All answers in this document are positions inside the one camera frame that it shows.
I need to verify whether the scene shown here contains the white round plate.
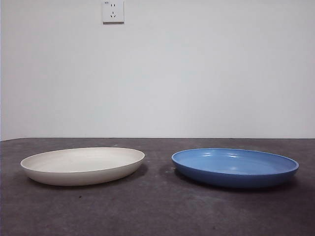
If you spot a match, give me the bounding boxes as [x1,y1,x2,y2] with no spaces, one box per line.
[20,147,146,186]

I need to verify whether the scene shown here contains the blue round plate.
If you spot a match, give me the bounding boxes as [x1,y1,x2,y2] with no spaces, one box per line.
[171,147,300,189]

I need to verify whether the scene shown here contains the white wall socket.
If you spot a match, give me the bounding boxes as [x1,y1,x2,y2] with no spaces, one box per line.
[102,0,125,25]

